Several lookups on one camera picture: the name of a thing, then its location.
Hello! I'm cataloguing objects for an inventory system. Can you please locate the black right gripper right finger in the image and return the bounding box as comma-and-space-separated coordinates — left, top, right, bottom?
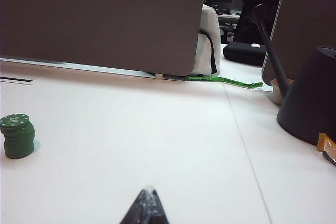
151, 187, 169, 224

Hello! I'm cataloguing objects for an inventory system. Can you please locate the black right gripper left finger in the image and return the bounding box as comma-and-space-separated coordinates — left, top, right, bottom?
119, 186, 152, 224

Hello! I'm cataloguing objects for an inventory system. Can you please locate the green 20 poker chip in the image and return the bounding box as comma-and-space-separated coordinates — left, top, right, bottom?
0, 113, 30, 131

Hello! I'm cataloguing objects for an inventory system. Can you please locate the green poker chip stack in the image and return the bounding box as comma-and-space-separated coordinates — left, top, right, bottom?
0, 122, 36, 160

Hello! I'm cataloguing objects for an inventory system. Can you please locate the beige paper cup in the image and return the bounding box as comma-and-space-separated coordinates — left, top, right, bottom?
270, 78, 292, 105

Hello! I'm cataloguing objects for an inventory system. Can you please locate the black zip case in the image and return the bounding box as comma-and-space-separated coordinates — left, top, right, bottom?
223, 42, 267, 66

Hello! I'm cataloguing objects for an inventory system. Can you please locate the orange snack wrapper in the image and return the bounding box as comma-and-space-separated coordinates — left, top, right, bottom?
316, 132, 336, 166

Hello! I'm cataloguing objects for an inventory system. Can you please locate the black cone-shaped stand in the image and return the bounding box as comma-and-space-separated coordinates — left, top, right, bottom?
276, 46, 336, 146

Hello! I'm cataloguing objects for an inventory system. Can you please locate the large brown desk partition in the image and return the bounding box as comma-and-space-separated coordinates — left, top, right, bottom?
0, 0, 208, 76

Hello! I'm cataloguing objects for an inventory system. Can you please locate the narrow brown desk partition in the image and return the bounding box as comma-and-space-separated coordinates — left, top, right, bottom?
261, 0, 336, 84

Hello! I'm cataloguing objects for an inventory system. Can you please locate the green printed strap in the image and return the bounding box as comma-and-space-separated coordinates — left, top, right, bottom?
185, 76, 264, 89

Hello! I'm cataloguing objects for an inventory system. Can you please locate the desk cable cover flap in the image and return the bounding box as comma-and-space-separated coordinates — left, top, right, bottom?
0, 76, 35, 85

